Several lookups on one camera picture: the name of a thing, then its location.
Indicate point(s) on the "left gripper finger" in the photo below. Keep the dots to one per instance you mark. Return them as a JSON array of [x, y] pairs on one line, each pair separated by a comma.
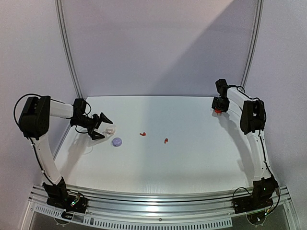
[[103, 118], [96, 136]]

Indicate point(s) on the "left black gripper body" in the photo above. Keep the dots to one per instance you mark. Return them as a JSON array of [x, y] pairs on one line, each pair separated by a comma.
[[93, 123]]

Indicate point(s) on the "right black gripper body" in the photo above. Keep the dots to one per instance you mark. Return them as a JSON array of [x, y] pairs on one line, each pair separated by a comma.
[[219, 108]]

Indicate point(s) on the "red charging case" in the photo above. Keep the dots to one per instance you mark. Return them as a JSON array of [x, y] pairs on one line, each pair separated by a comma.
[[218, 112]]

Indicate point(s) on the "pink charging case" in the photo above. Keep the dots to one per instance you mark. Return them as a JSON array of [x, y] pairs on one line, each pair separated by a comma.
[[110, 130]]

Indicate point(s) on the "purple charging case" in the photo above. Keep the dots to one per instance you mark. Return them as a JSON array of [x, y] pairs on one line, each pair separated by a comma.
[[116, 142]]

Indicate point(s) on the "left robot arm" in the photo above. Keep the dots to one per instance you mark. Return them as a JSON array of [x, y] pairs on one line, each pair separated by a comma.
[[32, 113]]

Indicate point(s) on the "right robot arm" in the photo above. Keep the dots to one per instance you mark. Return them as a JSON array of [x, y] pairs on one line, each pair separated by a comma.
[[252, 124]]

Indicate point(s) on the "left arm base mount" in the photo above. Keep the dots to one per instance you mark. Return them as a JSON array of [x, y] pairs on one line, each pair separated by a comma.
[[71, 202]]

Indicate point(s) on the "right aluminium frame post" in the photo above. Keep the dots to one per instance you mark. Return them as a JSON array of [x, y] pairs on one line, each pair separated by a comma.
[[252, 44]]

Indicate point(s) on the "aluminium frame post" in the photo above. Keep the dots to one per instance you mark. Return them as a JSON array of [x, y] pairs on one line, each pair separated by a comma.
[[252, 44], [67, 48]]

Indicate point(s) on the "front aluminium rail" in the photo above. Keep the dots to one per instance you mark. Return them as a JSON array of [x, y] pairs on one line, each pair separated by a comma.
[[228, 202]]

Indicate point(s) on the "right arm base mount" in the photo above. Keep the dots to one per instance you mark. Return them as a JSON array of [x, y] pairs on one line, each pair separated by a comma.
[[251, 203]]

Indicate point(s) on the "left aluminium frame post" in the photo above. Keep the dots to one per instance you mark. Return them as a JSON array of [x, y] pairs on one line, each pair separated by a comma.
[[67, 48]]

